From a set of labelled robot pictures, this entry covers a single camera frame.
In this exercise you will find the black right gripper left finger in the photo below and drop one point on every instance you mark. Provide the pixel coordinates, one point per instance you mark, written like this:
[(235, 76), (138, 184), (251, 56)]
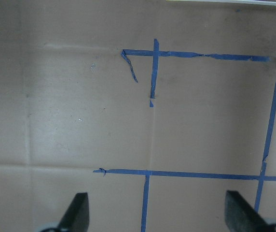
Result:
[(76, 217)]

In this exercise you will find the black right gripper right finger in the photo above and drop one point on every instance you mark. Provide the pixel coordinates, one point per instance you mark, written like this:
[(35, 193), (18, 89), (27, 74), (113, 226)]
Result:
[(241, 217)]

